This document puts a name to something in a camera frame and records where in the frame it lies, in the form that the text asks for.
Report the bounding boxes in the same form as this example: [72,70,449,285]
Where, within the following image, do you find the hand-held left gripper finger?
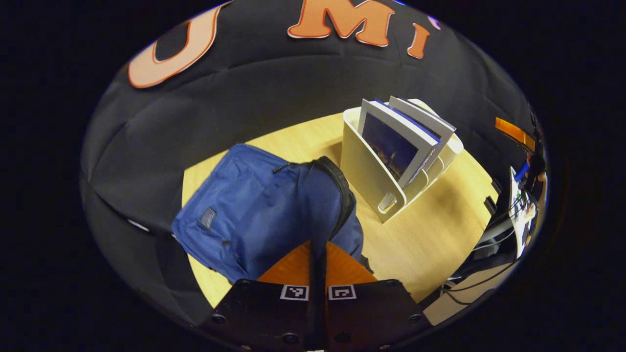
[198,240,318,351]
[318,240,434,351]

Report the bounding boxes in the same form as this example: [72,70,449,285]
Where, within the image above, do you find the blue schoolbag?
[171,143,375,285]

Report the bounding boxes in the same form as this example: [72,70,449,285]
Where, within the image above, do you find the blue night cover book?
[358,98,441,189]

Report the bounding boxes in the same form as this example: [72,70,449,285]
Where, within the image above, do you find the cream bookshelf rack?
[340,98,464,224]

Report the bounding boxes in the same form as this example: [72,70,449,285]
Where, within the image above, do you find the white cluttered panel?
[509,166,538,259]

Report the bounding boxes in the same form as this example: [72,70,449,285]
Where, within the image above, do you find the black backdrop cloth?
[81,0,538,326]

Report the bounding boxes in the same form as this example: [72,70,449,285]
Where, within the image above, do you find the black cables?
[443,215,519,294]

